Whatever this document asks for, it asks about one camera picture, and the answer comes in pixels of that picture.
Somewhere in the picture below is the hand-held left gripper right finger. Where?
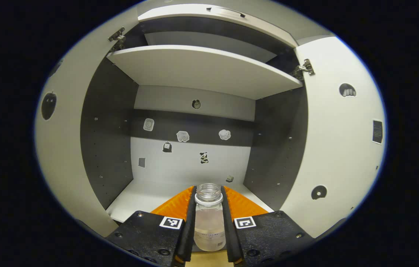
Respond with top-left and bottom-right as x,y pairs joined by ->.
220,185 -> 315,266

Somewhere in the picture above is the metal cabinet door hinge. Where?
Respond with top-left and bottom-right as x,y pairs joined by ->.
294,59 -> 315,79
107,27 -> 126,50

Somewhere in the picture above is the clear bottle white label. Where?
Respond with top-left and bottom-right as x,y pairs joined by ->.
193,183 -> 227,252

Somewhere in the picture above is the black drawer handle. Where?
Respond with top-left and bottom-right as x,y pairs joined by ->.
206,7 -> 246,18

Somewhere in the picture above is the white cabinet shelf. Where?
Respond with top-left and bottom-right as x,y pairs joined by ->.
106,44 -> 303,100

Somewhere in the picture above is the white and grey cabinet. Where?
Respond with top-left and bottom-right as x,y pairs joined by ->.
80,3 -> 309,223

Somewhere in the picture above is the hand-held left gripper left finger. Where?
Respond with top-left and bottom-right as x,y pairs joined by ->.
106,185 -> 197,267

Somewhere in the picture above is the white cabinet drawer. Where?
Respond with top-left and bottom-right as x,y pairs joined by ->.
137,4 -> 299,48

